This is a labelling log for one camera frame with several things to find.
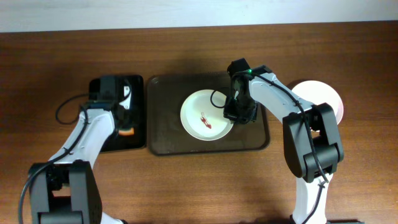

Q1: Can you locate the white plate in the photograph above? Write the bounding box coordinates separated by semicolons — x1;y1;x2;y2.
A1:
180;90;233;141
292;80;344;124

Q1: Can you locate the green and orange sponge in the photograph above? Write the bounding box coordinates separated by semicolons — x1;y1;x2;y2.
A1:
118;128;135;136

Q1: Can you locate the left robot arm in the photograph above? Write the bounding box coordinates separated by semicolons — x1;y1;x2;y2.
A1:
18;75;135;224

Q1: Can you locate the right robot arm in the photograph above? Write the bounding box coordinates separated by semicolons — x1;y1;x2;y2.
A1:
223;58;344;223

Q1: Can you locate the black plastic tray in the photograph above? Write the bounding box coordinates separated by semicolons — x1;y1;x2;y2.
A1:
101;75;146;152

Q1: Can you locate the brown serving tray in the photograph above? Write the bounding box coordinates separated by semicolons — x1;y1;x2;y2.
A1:
147;72;271;156

